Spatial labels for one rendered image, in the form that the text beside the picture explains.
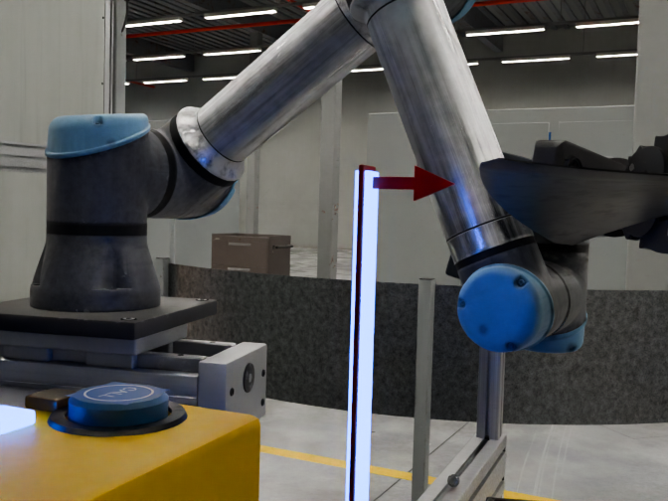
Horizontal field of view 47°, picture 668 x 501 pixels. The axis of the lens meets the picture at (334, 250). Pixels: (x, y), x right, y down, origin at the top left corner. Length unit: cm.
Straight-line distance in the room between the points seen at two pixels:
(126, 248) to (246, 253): 638
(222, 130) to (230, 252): 641
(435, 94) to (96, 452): 49
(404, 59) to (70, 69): 183
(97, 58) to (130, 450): 231
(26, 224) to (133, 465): 206
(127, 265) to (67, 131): 17
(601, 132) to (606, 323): 428
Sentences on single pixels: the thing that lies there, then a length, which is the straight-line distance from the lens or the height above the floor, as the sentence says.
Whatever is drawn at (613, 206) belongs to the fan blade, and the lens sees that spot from 55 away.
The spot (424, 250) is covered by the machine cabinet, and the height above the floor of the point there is 82.
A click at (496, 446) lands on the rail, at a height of 86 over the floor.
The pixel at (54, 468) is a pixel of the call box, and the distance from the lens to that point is 28.
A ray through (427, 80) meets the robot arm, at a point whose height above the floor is 128.
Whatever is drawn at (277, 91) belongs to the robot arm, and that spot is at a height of 130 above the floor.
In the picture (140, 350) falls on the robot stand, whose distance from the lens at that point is 89.
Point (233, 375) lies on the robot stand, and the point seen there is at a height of 98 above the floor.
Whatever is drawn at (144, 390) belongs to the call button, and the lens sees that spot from 34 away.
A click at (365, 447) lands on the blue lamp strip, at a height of 99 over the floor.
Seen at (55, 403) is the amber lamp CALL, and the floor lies 108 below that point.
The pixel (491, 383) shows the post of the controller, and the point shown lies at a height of 94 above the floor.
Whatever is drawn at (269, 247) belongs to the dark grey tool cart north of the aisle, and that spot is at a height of 80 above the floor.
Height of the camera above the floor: 116
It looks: 3 degrees down
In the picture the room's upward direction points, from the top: 2 degrees clockwise
